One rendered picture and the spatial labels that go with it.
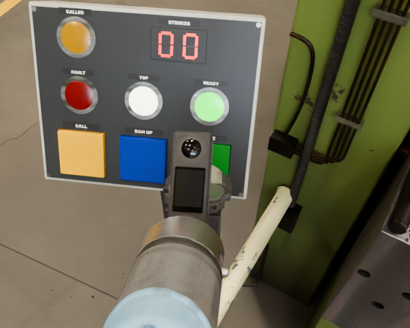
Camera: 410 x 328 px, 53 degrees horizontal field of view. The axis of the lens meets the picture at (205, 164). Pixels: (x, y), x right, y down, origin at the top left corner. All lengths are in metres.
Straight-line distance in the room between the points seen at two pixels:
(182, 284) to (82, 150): 0.38
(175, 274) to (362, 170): 0.66
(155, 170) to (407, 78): 0.45
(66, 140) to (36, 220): 1.23
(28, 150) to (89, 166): 1.47
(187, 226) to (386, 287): 0.55
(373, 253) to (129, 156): 0.46
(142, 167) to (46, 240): 1.20
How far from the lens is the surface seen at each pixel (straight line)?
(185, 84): 0.62
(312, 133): 0.90
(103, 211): 1.84
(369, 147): 0.90
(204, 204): 0.48
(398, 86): 0.80
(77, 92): 0.67
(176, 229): 0.42
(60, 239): 1.82
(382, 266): 0.84
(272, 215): 1.04
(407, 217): 0.75
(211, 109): 0.62
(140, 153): 0.66
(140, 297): 0.34
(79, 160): 0.70
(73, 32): 0.65
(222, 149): 0.64
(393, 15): 0.71
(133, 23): 0.63
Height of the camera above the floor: 1.52
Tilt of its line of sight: 52 degrees down
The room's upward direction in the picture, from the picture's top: straight up
